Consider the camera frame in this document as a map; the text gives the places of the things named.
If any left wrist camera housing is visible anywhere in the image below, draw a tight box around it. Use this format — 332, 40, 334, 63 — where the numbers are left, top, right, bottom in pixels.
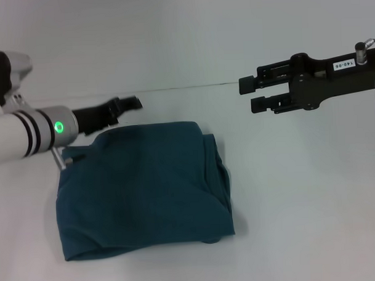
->
0, 49, 34, 110

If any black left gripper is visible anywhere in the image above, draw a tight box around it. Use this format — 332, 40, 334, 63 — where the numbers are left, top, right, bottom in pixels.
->
71, 95, 145, 136

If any right gripper cable with connector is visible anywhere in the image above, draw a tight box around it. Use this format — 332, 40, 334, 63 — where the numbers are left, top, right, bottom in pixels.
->
354, 38, 375, 112

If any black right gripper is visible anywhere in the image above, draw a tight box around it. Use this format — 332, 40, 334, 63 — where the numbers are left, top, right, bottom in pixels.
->
237, 46, 375, 117

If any teal t-shirt with FREE print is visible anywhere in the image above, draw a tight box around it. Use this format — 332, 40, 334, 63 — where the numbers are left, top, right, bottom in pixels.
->
51, 118, 238, 264

